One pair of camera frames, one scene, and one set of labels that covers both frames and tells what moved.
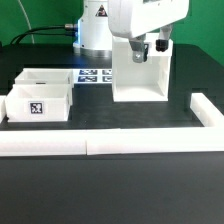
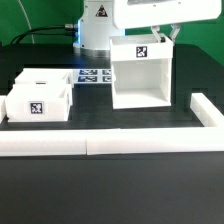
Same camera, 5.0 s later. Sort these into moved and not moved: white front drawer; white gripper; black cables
Moved: white gripper
Not moved: white front drawer; black cables
